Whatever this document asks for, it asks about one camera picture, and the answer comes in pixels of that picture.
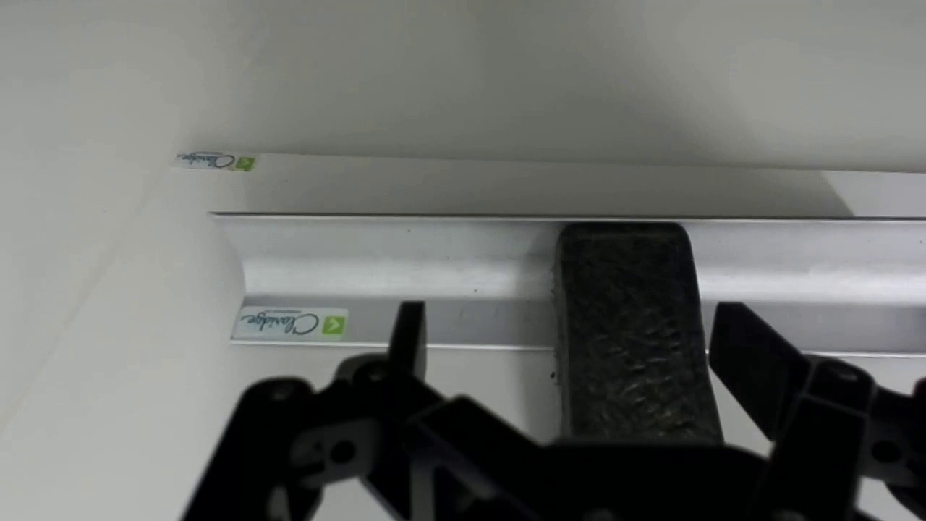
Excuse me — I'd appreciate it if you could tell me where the aluminium whiteboard tray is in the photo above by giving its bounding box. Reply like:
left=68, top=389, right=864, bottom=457
left=214, top=211, right=926, bottom=353

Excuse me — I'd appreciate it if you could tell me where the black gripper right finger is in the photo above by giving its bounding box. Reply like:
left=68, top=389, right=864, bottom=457
left=709, top=302, right=926, bottom=521

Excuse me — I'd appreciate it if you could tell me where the white whiteboard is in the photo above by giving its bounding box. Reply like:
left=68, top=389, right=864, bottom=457
left=0, top=0, right=926, bottom=521

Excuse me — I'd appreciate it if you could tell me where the black whiteboard eraser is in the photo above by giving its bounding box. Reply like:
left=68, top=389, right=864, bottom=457
left=556, top=224, right=724, bottom=444

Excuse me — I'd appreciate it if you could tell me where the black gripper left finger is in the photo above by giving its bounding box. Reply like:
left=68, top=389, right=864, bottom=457
left=178, top=302, right=453, bottom=521

